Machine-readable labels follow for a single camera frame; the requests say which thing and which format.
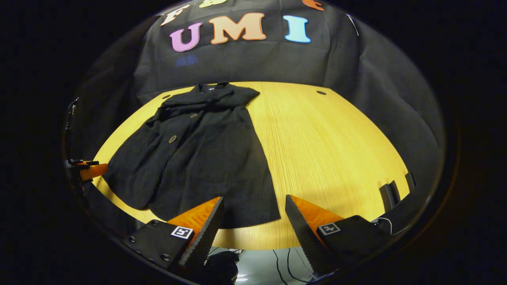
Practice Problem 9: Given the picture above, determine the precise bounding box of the black button jacket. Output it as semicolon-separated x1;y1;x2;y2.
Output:
102;82;282;229

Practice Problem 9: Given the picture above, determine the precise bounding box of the black cable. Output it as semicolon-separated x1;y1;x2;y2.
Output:
273;249;287;285
288;248;314;284

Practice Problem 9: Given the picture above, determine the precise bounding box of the black backdrop cloth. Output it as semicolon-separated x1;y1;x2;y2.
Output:
65;0;446;190

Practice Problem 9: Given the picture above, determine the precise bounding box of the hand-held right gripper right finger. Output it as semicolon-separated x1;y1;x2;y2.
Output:
285;194;393;277

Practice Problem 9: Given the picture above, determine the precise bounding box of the dark bundle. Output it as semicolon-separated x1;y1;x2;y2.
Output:
206;250;240;285

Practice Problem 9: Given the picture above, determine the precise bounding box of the thin white cable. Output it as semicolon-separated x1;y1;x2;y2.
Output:
374;217;412;236

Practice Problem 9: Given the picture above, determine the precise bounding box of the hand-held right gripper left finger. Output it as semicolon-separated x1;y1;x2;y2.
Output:
123;197;225;274

